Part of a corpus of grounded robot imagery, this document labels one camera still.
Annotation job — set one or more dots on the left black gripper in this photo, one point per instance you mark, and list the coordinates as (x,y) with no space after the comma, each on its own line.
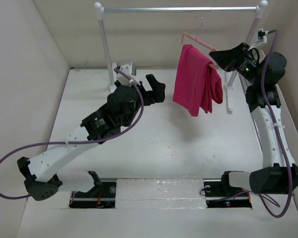
(156,94)

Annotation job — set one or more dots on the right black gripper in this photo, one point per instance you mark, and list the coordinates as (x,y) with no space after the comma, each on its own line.
(229,58)

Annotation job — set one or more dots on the pink plastic hanger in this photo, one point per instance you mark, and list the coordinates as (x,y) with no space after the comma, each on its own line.
(196,39)

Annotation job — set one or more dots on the pink trousers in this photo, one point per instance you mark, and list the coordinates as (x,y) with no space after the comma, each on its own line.
(197,84)

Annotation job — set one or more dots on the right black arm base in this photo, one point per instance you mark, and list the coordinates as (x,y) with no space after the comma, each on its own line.
(220,194)

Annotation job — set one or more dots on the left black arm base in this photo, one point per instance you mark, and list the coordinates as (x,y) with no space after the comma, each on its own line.
(101,196)

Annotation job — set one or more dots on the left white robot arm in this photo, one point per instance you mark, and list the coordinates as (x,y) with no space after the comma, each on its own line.
(42,177)

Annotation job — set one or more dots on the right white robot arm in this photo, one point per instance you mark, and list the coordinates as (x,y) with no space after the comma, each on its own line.
(279,174)

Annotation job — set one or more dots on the white clothes rack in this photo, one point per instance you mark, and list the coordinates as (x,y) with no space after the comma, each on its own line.
(101,11)

